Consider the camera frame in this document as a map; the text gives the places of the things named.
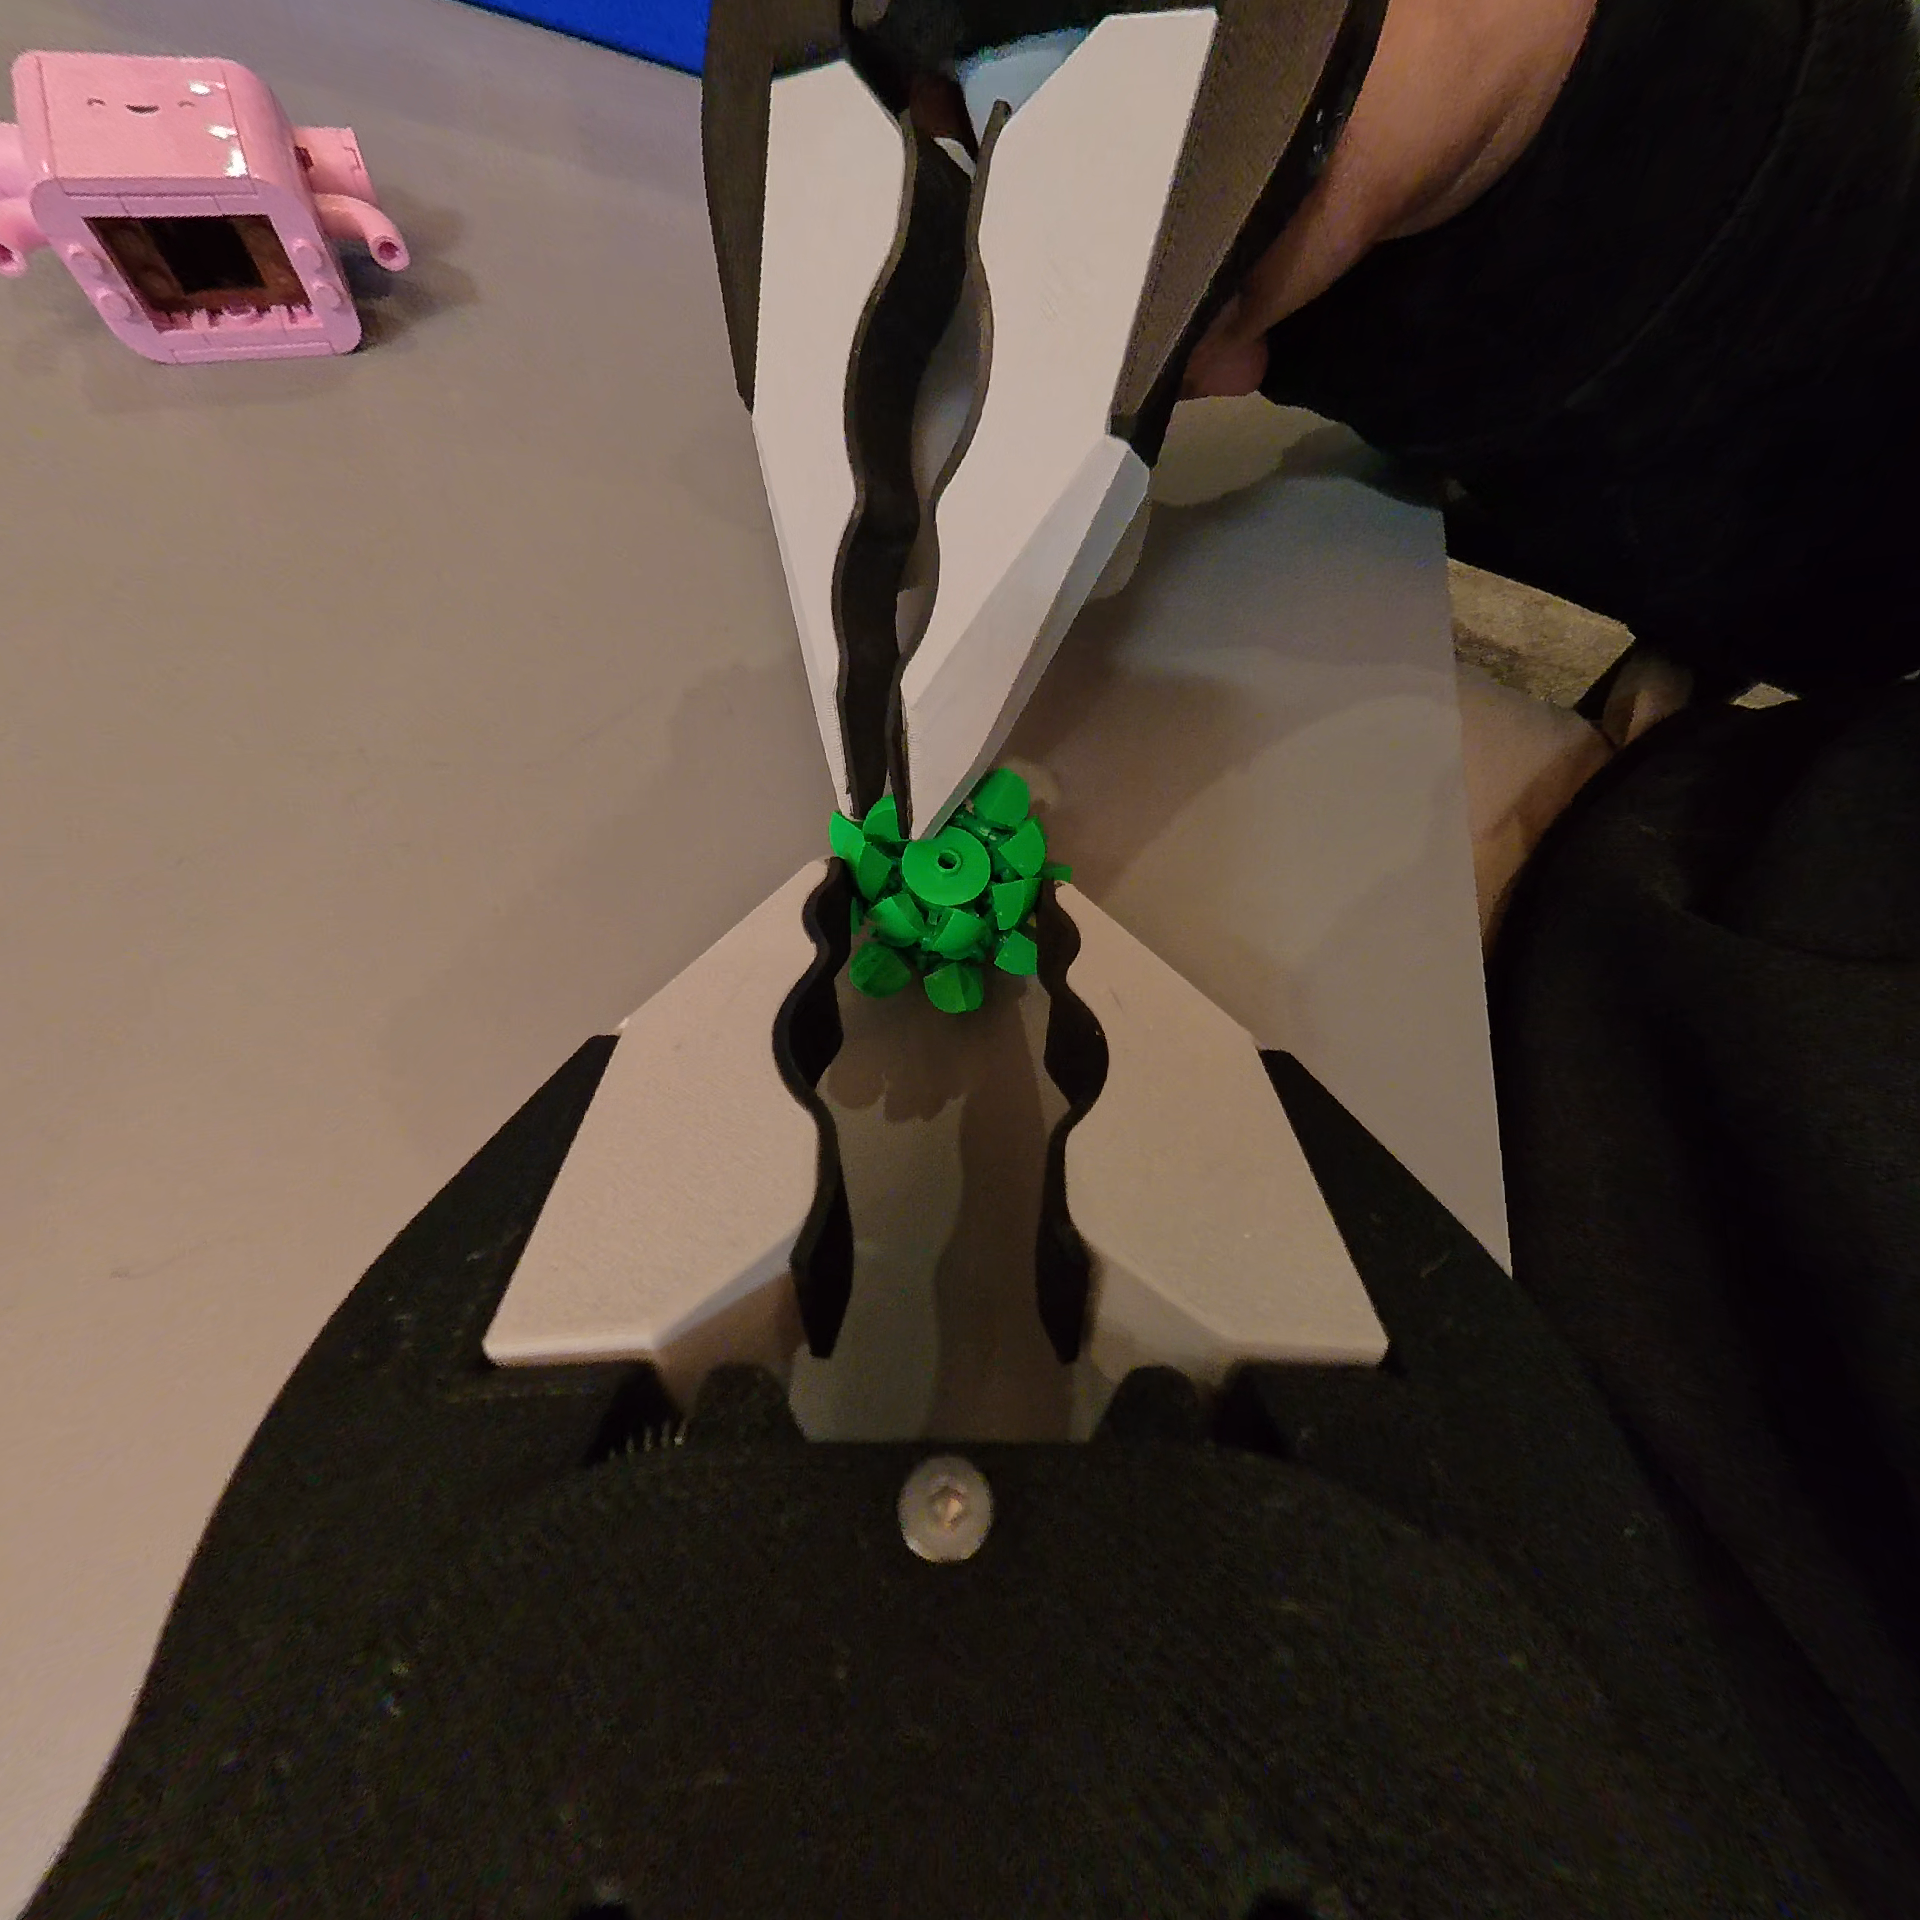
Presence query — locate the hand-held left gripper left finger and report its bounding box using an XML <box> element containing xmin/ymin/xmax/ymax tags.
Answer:
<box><xmin>483</xmin><ymin>862</ymin><xmax>855</xmax><ymax>1369</ymax></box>

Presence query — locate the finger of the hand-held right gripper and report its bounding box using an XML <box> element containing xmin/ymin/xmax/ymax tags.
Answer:
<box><xmin>746</xmin><ymin>60</ymin><xmax>972</xmax><ymax>806</ymax></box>
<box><xmin>897</xmin><ymin>6</ymin><xmax>1221</xmax><ymax>842</ymax></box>

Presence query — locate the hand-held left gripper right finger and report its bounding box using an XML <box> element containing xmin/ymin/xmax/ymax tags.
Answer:
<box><xmin>1035</xmin><ymin>882</ymin><xmax>1389</xmax><ymax>1369</ymax></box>

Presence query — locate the large green brick leaf rosette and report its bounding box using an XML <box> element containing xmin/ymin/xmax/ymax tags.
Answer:
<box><xmin>830</xmin><ymin>796</ymin><xmax>1077</xmax><ymax>1018</ymax></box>

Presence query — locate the person's right hand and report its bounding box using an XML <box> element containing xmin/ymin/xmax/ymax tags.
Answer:
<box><xmin>1189</xmin><ymin>0</ymin><xmax>1603</xmax><ymax>401</ymax></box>

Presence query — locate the blue plastic bin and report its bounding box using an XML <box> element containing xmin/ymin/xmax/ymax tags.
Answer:
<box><xmin>487</xmin><ymin>0</ymin><xmax>707</xmax><ymax>38</ymax></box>

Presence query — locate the person's black clad torso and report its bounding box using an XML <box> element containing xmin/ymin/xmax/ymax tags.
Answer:
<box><xmin>1485</xmin><ymin>697</ymin><xmax>1920</xmax><ymax>1920</ymax></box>

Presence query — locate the pink toy brick pot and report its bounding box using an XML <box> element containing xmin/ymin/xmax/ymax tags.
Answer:
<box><xmin>0</xmin><ymin>49</ymin><xmax>411</xmax><ymax>366</ymax></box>

